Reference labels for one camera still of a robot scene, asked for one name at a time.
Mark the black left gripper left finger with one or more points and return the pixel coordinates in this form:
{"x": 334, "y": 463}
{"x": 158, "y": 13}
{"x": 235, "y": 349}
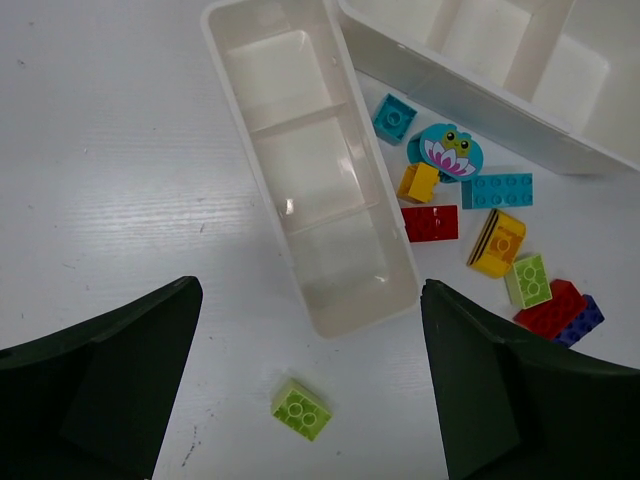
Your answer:
{"x": 93, "y": 401}

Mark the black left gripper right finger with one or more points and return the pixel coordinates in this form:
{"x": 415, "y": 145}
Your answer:
{"x": 513, "y": 405}

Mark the yellow curved striped brick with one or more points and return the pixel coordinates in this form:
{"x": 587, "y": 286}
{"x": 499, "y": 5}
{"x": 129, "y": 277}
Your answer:
{"x": 497, "y": 245}

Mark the red brick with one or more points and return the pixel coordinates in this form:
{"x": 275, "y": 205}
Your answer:
{"x": 431, "y": 223}
{"x": 550, "y": 318}

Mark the long teal brick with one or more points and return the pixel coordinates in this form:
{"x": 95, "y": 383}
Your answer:
{"x": 498, "y": 191}

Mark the small yellow brick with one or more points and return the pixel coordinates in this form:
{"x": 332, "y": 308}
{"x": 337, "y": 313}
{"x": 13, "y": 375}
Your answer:
{"x": 418, "y": 183}

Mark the teal frog lily brick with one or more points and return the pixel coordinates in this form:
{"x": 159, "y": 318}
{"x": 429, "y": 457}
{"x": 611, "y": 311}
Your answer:
{"x": 453, "y": 153}

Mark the small teal square brick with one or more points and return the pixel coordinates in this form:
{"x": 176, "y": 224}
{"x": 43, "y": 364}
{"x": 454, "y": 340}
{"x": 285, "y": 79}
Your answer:
{"x": 392, "y": 119}

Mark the narrow white divided tray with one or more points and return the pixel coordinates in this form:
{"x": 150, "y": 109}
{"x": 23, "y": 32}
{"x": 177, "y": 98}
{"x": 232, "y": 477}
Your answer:
{"x": 291, "y": 86}

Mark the red brick by purple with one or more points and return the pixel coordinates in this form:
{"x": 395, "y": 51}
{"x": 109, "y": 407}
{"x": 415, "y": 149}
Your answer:
{"x": 550, "y": 318}

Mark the lime brick in pile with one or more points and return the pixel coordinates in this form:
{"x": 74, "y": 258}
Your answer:
{"x": 527, "y": 282}

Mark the lone lime brick front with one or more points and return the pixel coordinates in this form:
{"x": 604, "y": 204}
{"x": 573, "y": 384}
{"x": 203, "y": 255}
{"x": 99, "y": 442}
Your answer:
{"x": 300, "y": 409}

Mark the wide white divided bin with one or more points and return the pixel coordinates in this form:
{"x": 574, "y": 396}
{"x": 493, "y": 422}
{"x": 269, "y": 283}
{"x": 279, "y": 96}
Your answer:
{"x": 556, "y": 82}

